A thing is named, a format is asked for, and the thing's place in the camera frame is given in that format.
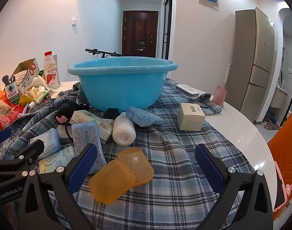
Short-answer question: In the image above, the black framed glass door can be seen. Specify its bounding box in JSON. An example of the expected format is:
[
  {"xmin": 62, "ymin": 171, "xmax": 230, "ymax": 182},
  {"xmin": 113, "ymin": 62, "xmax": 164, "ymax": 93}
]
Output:
[{"xmin": 161, "ymin": 0, "xmax": 173, "ymax": 59}]

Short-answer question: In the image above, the pink cup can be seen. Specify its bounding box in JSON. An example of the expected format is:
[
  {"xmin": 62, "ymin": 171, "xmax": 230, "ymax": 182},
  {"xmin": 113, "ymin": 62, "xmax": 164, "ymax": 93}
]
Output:
[{"xmin": 212, "ymin": 85, "xmax": 227, "ymax": 106}]

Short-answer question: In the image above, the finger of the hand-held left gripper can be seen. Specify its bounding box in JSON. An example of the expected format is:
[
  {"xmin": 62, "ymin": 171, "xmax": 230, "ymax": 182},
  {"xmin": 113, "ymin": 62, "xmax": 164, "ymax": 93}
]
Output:
[
  {"xmin": 0, "ymin": 127, "xmax": 12, "ymax": 148},
  {"xmin": 0, "ymin": 138, "xmax": 45, "ymax": 173}
]

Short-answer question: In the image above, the orange translucent soap box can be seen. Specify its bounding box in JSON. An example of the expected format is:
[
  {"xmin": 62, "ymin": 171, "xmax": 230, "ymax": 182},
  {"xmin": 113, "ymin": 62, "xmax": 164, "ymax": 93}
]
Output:
[
  {"xmin": 117, "ymin": 147, "xmax": 154, "ymax": 187},
  {"xmin": 89, "ymin": 160, "xmax": 135, "ymax": 205}
]

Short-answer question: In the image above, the light blue pouch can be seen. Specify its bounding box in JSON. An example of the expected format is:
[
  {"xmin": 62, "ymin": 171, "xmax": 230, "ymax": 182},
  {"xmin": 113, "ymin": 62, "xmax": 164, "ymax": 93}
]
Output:
[{"xmin": 126, "ymin": 106, "xmax": 164, "ymax": 127}]

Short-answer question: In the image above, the blue plaid cloth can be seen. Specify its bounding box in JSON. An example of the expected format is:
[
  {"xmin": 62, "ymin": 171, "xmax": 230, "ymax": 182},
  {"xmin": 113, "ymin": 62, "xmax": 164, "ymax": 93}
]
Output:
[{"xmin": 0, "ymin": 77, "xmax": 256, "ymax": 230}]

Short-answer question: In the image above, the light blue tissue pack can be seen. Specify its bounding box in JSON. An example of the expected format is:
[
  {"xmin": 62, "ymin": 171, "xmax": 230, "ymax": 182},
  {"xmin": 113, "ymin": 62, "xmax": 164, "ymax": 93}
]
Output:
[{"xmin": 28, "ymin": 127, "xmax": 61, "ymax": 161}]

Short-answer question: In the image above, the cotton swab pack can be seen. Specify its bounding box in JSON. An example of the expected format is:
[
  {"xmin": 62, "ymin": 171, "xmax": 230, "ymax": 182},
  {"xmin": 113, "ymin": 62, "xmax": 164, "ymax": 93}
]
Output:
[{"xmin": 71, "ymin": 110, "xmax": 115, "ymax": 145}]

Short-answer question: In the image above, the green label water bottle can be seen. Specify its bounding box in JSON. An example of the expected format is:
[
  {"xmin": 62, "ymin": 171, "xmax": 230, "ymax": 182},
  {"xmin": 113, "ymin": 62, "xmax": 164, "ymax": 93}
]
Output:
[{"xmin": 2, "ymin": 75, "xmax": 20, "ymax": 104}]

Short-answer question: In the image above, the black fuzzy hair accessory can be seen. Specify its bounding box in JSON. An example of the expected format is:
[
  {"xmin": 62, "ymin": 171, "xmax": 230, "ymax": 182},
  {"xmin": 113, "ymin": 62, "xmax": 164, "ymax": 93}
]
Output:
[{"xmin": 55, "ymin": 105, "xmax": 89, "ymax": 125}]

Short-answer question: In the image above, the small black box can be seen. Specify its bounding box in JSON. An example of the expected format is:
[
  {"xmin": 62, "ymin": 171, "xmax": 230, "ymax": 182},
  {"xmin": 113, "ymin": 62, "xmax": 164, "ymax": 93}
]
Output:
[{"xmin": 102, "ymin": 108, "xmax": 120, "ymax": 120}]

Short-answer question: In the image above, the cream cardboard box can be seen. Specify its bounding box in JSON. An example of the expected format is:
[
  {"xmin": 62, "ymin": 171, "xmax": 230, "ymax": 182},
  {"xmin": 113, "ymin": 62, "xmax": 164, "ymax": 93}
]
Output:
[{"xmin": 177, "ymin": 103, "xmax": 206, "ymax": 131}]

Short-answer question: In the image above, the beige refrigerator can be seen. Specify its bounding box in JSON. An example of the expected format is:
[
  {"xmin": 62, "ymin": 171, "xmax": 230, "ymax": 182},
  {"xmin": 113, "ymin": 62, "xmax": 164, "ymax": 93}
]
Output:
[{"xmin": 225, "ymin": 7, "xmax": 276, "ymax": 125}]

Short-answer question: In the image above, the open cardboard box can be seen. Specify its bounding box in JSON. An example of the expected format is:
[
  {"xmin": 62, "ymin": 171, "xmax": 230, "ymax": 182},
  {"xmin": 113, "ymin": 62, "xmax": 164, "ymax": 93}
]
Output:
[{"xmin": 10, "ymin": 58, "xmax": 40, "ymax": 96}]

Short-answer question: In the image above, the blue plastic basin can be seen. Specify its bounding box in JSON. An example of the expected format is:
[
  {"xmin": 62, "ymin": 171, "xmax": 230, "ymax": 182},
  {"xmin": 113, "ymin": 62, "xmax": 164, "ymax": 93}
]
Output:
[{"xmin": 68, "ymin": 56, "xmax": 178, "ymax": 113}]

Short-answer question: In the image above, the white crumpled paper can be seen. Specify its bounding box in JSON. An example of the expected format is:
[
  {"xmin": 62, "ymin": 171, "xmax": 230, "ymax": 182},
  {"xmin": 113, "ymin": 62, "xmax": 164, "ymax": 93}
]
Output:
[{"xmin": 25, "ymin": 75, "xmax": 51, "ymax": 101}]

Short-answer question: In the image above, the brown entrance door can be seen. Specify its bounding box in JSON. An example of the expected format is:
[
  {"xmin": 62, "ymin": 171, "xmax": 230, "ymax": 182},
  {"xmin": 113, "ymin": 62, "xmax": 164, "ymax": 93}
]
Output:
[{"xmin": 122, "ymin": 11, "xmax": 159, "ymax": 58}]

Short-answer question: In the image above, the red snack bag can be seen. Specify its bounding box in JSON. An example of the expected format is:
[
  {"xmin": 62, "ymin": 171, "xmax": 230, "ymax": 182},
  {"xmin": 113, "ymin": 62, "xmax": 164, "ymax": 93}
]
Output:
[{"xmin": 0, "ymin": 110, "xmax": 24, "ymax": 131}]

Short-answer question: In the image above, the red capped milk drink bottle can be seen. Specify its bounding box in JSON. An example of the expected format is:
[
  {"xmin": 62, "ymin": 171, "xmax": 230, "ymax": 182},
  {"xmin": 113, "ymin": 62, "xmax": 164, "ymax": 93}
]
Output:
[{"xmin": 43, "ymin": 51, "xmax": 60, "ymax": 89}]

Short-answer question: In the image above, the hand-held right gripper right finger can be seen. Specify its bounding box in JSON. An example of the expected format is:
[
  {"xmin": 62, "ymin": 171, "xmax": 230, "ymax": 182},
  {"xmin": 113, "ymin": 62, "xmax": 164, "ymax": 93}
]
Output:
[{"xmin": 194, "ymin": 144, "xmax": 273, "ymax": 230}]

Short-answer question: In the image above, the white lotion bottle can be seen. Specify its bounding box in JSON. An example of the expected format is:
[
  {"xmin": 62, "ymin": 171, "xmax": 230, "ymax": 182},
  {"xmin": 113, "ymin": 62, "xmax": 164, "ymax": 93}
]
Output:
[{"xmin": 112, "ymin": 112, "xmax": 136, "ymax": 146}]

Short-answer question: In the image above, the circle print tissue pack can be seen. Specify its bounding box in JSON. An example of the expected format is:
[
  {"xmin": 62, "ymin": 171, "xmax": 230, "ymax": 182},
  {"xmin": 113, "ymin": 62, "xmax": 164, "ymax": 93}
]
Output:
[{"xmin": 39, "ymin": 146, "xmax": 77, "ymax": 174}]

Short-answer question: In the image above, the yellow packet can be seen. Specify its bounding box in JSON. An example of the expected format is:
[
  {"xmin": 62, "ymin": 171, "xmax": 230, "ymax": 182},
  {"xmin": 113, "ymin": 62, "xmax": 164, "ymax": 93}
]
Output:
[{"xmin": 18, "ymin": 93, "xmax": 36, "ymax": 107}]

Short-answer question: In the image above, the blue wet wipes pack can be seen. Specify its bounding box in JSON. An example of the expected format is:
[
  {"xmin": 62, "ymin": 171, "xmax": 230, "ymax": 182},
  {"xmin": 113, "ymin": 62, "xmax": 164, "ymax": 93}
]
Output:
[{"xmin": 71, "ymin": 121, "xmax": 107, "ymax": 175}]

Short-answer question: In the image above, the black electric bicycle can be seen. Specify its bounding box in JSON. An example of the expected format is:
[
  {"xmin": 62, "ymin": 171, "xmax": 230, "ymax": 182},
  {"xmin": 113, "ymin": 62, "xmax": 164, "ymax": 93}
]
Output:
[{"xmin": 85, "ymin": 48, "xmax": 125, "ymax": 58}]

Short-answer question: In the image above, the white vanity cabinet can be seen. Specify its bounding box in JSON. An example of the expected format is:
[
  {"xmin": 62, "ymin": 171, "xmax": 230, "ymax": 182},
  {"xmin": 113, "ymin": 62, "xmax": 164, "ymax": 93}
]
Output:
[{"xmin": 270, "ymin": 86, "xmax": 290, "ymax": 108}]

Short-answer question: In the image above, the pink cartoon case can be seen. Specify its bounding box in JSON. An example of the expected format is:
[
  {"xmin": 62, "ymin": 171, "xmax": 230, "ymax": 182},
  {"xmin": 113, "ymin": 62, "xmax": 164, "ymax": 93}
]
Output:
[{"xmin": 273, "ymin": 160, "xmax": 292, "ymax": 212}]

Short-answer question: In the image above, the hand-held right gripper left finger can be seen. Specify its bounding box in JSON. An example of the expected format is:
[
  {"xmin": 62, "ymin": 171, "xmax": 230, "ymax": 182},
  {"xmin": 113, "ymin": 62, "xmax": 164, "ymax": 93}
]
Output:
[{"xmin": 18, "ymin": 143, "xmax": 99, "ymax": 230}]

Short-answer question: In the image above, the green tube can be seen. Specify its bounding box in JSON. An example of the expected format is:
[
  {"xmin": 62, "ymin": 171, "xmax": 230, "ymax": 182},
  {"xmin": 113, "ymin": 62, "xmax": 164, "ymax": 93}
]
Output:
[{"xmin": 29, "ymin": 89, "xmax": 52, "ymax": 107}]

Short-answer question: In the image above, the black elastic hair band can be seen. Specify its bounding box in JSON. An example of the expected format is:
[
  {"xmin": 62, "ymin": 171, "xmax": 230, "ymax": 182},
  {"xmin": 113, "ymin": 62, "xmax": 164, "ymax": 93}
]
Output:
[{"xmin": 64, "ymin": 117, "xmax": 76, "ymax": 144}]

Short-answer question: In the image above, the clear bag of nuts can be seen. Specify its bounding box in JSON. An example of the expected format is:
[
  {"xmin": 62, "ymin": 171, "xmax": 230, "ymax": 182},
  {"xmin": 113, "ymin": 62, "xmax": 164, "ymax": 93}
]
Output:
[{"xmin": 0, "ymin": 99, "xmax": 17, "ymax": 120}]

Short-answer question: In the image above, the grey small packet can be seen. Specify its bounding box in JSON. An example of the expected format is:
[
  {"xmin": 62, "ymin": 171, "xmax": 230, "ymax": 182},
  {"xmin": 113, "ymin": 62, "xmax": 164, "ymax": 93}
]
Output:
[{"xmin": 57, "ymin": 126, "xmax": 75, "ymax": 145}]

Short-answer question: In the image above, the white flat case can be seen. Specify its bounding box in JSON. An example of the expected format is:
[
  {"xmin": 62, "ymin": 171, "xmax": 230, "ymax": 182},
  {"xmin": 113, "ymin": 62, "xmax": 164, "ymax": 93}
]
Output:
[{"xmin": 176, "ymin": 84, "xmax": 199, "ymax": 97}]

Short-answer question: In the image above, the orange chair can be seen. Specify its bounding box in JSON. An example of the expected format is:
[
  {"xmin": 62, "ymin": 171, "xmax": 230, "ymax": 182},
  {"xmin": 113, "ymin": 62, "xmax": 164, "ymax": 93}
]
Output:
[{"xmin": 267, "ymin": 108, "xmax": 292, "ymax": 223}]

